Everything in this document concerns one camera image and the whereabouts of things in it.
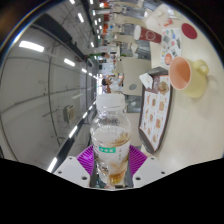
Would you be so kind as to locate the group of ceiling lights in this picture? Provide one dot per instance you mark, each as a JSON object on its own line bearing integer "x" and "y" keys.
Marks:
{"x": 31, "y": 46}

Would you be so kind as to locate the cream chair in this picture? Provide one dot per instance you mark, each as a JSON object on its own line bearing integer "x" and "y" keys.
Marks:
{"x": 133, "y": 73}

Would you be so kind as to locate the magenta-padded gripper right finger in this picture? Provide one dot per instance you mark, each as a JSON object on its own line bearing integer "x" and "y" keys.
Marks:
{"x": 148, "y": 171}

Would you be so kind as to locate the group of cream chairs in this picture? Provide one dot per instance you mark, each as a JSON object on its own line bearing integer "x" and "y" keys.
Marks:
{"x": 156, "y": 16}

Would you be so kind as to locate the red paper cup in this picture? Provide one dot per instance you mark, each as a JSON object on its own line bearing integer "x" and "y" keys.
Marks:
{"x": 148, "y": 34}

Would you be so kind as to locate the dark food tray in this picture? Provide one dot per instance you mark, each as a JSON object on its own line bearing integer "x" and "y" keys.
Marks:
{"x": 155, "y": 120}

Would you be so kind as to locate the crumpled white napkin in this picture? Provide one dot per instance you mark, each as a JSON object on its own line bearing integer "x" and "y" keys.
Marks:
{"x": 146, "y": 80}

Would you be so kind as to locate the pale yellow mug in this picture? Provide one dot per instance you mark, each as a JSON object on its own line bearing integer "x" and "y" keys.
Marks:
{"x": 191, "y": 83}

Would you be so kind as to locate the flat round red coaster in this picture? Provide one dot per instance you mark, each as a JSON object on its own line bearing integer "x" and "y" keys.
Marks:
{"x": 189, "y": 31}

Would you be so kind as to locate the person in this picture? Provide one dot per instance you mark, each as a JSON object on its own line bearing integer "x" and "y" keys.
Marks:
{"x": 105, "y": 55}
{"x": 107, "y": 83}

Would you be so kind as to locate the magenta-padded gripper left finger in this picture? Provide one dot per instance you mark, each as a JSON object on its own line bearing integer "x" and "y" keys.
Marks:
{"x": 71, "y": 171}

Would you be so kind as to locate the clear plastic drink bottle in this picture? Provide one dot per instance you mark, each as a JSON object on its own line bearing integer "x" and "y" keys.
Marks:
{"x": 110, "y": 133}

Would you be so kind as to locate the ceiling air conditioner unit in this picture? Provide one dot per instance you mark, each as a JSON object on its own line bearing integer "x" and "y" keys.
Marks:
{"x": 69, "y": 113}

